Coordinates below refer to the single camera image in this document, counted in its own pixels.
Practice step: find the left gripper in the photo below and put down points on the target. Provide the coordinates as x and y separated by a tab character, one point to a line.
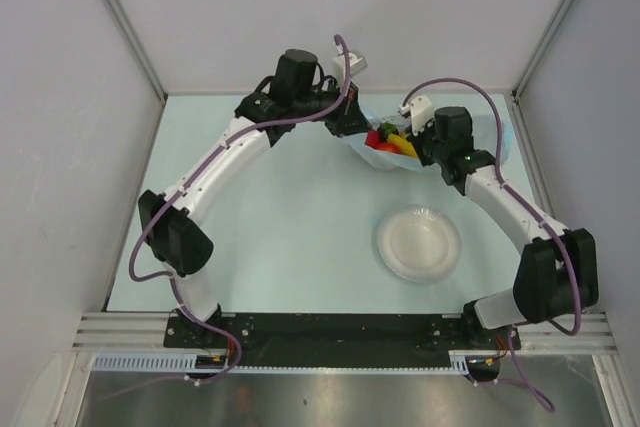
349	120

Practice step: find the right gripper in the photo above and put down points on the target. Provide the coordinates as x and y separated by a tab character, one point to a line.
416	141

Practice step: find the red fake apple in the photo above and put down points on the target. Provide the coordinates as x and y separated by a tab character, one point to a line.
373	139

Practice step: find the yellow fake banana bunch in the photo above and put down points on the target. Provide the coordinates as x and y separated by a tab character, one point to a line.
403	145

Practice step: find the light blue plastic bag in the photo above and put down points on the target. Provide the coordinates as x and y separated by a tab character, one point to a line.
469	134

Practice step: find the green fake fruit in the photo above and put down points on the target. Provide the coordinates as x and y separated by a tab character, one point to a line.
385	129

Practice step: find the orange fake tomato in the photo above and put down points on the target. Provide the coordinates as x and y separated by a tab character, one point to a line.
388	147

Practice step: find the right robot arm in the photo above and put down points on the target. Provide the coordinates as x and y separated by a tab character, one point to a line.
557	271

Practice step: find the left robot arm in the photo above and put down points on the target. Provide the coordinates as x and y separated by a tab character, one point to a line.
298	92

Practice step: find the white paper plate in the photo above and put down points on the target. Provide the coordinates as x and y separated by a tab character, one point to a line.
419	244

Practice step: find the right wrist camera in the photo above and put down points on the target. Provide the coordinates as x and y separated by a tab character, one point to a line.
420	111

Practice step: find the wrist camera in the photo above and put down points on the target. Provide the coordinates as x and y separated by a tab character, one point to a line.
357	64
420	111

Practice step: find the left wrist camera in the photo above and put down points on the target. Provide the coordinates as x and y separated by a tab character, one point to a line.
357	64

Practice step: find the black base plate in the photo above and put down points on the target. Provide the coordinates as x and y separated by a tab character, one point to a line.
337	336

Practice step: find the white cable duct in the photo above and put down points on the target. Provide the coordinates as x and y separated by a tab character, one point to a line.
192	364

